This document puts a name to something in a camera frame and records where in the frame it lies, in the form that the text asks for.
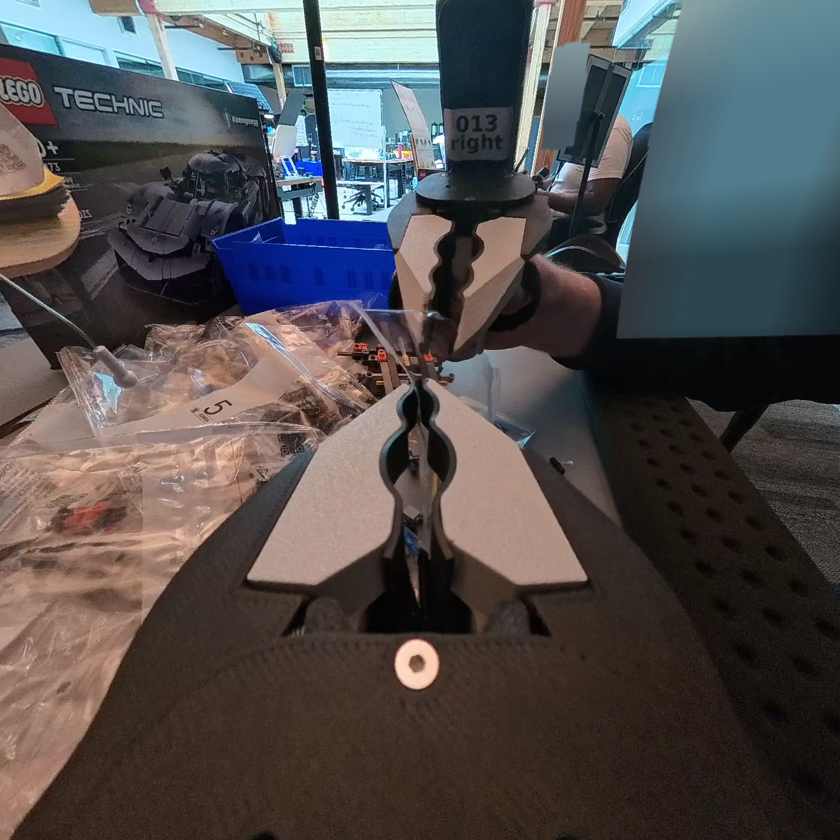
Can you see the brown cardboard sheet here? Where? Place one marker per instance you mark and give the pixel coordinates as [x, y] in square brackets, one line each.
[417, 124]

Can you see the dark perforated panel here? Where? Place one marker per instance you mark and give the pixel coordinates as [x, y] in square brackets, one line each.
[722, 558]

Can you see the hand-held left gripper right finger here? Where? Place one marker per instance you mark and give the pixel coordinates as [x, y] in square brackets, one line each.
[518, 525]

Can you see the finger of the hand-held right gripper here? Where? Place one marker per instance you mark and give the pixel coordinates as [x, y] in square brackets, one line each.
[417, 262]
[499, 262]

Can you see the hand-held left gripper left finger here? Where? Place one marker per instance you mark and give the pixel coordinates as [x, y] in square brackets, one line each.
[315, 525]

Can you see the black vertical post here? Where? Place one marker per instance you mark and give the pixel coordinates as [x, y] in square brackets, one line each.
[321, 111]

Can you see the blue plastic bin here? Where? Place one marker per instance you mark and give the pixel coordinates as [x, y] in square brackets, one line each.
[302, 269]

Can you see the black panel on stand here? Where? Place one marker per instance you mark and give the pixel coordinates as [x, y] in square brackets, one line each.
[600, 105]

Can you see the black office chair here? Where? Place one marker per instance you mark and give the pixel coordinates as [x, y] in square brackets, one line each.
[628, 193]

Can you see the grey lego chassis assembly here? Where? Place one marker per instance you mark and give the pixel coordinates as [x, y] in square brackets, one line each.
[387, 371]

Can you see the clear bag of pieces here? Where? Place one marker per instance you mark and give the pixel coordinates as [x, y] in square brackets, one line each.
[420, 341]

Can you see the black lego set box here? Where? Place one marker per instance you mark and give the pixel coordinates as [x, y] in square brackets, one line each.
[131, 197]

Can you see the person's right forearm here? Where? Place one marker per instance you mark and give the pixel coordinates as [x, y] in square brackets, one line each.
[656, 374]

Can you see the whiteboard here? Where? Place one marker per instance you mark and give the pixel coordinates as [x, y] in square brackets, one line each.
[354, 121]

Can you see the lego instruction booklet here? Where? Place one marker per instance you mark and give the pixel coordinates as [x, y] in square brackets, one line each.
[19, 170]

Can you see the person's right hand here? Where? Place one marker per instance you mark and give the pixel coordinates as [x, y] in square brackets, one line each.
[568, 308]

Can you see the clear bag of lego wheels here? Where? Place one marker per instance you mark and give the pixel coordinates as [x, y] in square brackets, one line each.
[98, 558]

